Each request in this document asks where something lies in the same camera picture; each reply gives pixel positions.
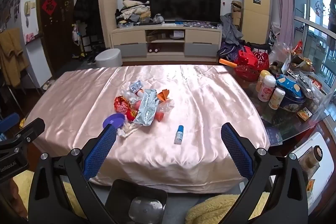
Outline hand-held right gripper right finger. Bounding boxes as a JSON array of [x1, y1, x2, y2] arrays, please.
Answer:
[[220, 123, 309, 224]]

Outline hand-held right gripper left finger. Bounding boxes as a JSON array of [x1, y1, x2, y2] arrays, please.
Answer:
[[28, 124, 117, 224]]

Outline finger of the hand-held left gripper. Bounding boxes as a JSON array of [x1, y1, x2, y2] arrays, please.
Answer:
[[18, 118, 46, 141]]

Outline purple plastic lid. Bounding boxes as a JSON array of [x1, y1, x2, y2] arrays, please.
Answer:
[[103, 113, 126, 130]]

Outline black trash bin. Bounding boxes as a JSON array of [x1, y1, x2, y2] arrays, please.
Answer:
[[104, 179, 168, 224]]

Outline red foil wrapper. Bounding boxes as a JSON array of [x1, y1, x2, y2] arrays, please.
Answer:
[[114, 96, 131, 114]]

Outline small blue-capped dropper bottle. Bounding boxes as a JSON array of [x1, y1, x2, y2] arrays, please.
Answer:
[[175, 125, 184, 145]]

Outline silver foil packet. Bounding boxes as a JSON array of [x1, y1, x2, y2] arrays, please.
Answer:
[[131, 89, 160, 126]]

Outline silver blister pack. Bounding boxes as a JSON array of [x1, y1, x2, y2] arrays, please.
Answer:
[[129, 81, 144, 93]]

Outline clear plastic wrap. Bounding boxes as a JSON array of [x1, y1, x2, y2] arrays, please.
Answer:
[[157, 99, 175, 115]]

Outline orange paper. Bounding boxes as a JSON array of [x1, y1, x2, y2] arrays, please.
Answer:
[[157, 90, 170, 102]]

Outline blue chair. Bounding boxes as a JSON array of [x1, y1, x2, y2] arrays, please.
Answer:
[[0, 112, 20, 140]]

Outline pink satin tablecloth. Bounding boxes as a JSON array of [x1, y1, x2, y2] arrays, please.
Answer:
[[24, 64, 271, 194]]

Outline yellow fleece cloth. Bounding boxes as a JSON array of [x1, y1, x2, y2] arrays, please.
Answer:
[[12, 169, 272, 224]]

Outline blue round tin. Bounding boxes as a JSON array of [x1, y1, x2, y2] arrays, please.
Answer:
[[280, 94, 306, 112]]

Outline mustard yellow cloth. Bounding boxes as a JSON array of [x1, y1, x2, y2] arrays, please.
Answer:
[[0, 28, 28, 86]]

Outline brown lidded jar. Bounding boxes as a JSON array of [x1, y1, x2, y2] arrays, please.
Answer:
[[302, 146, 323, 168]]

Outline small yellow box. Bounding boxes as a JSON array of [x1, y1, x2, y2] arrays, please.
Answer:
[[297, 108, 313, 119]]

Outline white bottle with yellow cap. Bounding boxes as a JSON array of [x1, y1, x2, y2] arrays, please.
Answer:
[[256, 70, 271, 93]]

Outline blue snack bag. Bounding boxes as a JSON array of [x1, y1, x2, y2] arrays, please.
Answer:
[[276, 74, 305, 101]]

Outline red plastic basket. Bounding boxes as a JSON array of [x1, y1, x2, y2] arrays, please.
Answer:
[[234, 46, 269, 81]]

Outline orange stick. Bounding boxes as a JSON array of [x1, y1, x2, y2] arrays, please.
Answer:
[[219, 59, 238, 67]]

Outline white tray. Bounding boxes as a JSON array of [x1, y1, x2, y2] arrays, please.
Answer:
[[291, 132, 335, 214]]

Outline white round stool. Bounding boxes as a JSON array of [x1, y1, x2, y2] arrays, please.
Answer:
[[95, 48, 122, 67]]

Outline dark brown door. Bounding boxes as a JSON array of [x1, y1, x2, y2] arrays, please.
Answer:
[[35, 0, 74, 75]]

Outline small hand cart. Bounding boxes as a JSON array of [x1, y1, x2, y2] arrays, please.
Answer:
[[72, 25, 91, 59]]

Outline purple bag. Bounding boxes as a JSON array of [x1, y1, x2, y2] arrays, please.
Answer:
[[217, 42, 240, 62]]

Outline pile of snack packets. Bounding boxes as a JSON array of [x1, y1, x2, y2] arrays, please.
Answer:
[[268, 40, 328, 98]]

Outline beige television cabinet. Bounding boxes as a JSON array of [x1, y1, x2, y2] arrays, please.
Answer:
[[111, 22, 223, 62]]

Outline grey jacket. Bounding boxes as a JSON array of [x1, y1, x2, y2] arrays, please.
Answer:
[[220, 13, 243, 46]]

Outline red diamond door sticker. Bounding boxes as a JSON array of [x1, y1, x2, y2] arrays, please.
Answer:
[[41, 0, 58, 12]]

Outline beige standing air conditioner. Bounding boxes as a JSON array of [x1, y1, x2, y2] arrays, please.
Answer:
[[241, 0, 273, 45]]

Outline black coat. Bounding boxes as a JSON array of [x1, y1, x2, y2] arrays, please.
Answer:
[[73, 0, 98, 30]]

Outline cardboard boxes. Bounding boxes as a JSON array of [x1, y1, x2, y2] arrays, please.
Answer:
[[231, 0, 242, 30]]

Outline pile of clothes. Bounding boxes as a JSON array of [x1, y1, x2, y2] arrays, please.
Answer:
[[115, 0, 151, 28]]

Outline beige folding panel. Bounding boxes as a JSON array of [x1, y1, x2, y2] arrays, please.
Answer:
[[97, 0, 117, 48]]

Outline black flat television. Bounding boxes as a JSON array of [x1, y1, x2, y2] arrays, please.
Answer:
[[149, 0, 222, 24]]

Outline wall photo collage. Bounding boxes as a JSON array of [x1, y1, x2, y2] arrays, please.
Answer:
[[0, 0, 21, 28]]

